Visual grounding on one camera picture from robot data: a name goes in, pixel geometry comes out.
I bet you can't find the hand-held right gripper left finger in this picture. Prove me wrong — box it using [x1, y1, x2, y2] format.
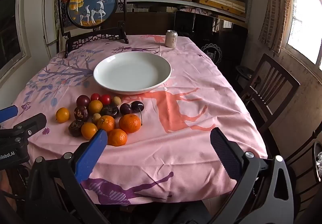
[25, 129, 111, 224]

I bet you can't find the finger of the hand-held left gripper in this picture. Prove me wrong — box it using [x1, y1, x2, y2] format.
[0, 105, 19, 123]
[14, 113, 48, 139]

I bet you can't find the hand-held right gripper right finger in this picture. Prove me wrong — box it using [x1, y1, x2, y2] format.
[208, 127, 295, 224]

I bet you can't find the orange mandarin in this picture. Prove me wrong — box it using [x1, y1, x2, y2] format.
[97, 115, 116, 132]
[119, 114, 142, 134]
[107, 128, 128, 147]

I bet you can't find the wrinkled dark passion fruit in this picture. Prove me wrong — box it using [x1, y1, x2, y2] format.
[74, 106, 89, 121]
[68, 120, 84, 137]
[101, 105, 119, 117]

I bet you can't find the dark red plum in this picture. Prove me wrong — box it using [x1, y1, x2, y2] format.
[76, 95, 91, 107]

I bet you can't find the dark cherry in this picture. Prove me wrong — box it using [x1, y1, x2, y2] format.
[131, 101, 146, 126]
[119, 103, 132, 115]

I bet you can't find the white round plate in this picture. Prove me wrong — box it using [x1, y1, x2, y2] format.
[93, 52, 172, 95]

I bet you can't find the pink printed tablecloth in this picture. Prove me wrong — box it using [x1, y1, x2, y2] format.
[2, 35, 268, 206]

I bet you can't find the dark framed window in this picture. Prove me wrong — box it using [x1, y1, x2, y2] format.
[0, 0, 32, 82]

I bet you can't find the round dark stool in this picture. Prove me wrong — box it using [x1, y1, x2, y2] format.
[235, 65, 255, 82]

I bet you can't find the white wooden board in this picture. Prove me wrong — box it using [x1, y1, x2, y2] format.
[41, 0, 59, 46]

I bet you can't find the silver drink can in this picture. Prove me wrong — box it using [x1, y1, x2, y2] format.
[165, 30, 179, 49]

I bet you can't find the round deer screen ornament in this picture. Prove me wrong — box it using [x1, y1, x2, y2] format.
[57, 0, 129, 59]

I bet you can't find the brown woven curtain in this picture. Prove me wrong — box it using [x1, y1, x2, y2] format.
[259, 0, 293, 54]

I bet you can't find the bright window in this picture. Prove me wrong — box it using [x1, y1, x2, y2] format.
[287, 0, 322, 71]

